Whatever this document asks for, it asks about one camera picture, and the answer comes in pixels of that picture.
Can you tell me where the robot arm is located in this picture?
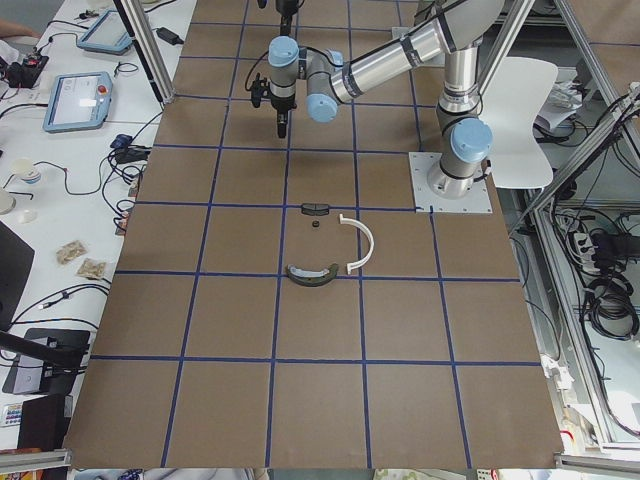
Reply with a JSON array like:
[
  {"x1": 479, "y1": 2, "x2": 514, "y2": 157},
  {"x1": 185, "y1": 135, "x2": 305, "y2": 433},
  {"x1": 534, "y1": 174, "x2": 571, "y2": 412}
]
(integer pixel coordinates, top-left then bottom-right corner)
[{"x1": 245, "y1": 1, "x2": 504, "y2": 200}]

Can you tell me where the green brake shoe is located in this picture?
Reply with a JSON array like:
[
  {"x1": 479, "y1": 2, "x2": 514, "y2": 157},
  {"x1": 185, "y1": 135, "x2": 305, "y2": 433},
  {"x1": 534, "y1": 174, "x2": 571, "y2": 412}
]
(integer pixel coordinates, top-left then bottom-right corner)
[{"x1": 286, "y1": 263, "x2": 339, "y2": 287}]

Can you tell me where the aluminium frame post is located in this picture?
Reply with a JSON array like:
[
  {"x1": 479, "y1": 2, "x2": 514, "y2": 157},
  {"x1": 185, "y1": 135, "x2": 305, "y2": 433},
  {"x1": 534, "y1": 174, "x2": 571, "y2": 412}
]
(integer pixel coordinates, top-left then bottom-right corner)
[{"x1": 114, "y1": 0, "x2": 175, "y2": 105}]

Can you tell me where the far teach pendant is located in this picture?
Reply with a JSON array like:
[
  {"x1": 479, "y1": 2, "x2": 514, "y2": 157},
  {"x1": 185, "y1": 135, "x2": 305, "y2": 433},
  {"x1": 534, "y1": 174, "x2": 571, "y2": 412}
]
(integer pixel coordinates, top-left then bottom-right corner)
[{"x1": 77, "y1": 9, "x2": 132, "y2": 55}]

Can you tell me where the white curved plastic part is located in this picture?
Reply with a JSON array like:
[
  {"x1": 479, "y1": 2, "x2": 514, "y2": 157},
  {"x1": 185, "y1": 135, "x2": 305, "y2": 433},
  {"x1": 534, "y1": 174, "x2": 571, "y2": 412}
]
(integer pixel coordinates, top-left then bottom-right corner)
[{"x1": 338, "y1": 213, "x2": 377, "y2": 276}]

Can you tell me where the black brake pad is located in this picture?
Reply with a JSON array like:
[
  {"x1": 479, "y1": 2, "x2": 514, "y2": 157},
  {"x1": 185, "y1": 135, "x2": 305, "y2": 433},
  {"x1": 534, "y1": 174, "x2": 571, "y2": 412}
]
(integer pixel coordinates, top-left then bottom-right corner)
[{"x1": 300, "y1": 203, "x2": 330, "y2": 217}]

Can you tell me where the teach pendant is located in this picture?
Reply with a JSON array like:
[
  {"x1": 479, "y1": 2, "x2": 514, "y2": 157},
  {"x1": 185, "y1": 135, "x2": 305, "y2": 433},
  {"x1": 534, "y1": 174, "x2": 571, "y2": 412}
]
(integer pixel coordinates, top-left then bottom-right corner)
[
  {"x1": 43, "y1": 71, "x2": 113, "y2": 133},
  {"x1": 77, "y1": 9, "x2": 132, "y2": 55}
]

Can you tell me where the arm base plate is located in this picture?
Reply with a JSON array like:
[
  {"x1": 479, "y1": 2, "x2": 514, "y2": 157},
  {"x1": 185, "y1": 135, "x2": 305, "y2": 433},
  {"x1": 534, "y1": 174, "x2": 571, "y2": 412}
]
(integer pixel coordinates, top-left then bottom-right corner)
[{"x1": 409, "y1": 152, "x2": 493, "y2": 214}]

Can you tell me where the white chair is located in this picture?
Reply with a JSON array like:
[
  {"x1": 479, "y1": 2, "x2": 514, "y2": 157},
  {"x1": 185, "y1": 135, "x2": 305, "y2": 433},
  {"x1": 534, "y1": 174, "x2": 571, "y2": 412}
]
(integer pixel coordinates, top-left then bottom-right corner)
[{"x1": 481, "y1": 57, "x2": 558, "y2": 189}]

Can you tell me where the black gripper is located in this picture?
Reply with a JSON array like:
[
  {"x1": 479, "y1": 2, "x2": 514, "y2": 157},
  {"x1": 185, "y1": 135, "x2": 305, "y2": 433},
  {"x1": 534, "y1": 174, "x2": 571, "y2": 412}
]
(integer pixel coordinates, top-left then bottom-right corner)
[
  {"x1": 257, "y1": 0, "x2": 303, "y2": 36},
  {"x1": 249, "y1": 73, "x2": 297, "y2": 139}
]

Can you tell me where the near teach pendant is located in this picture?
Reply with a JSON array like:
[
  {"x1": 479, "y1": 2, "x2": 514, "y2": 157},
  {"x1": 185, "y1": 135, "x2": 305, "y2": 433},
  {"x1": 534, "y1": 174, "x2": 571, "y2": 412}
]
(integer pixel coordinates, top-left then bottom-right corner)
[{"x1": 43, "y1": 71, "x2": 113, "y2": 133}]

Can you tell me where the black power adapter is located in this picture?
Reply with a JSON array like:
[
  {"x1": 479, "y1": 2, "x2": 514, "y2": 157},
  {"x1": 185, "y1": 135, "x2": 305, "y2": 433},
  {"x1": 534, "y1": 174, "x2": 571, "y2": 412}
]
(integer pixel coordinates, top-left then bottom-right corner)
[{"x1": 156, "y1": 27, "x2": 184, "y2": 45}]

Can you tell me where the white paper cup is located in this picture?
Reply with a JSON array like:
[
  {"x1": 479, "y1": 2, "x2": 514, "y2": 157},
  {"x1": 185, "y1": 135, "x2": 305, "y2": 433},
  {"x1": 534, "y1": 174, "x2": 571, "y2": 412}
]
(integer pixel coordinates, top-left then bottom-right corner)
[{"x1": 11, "y1": 158, "x2": 42, "y2": 185}]

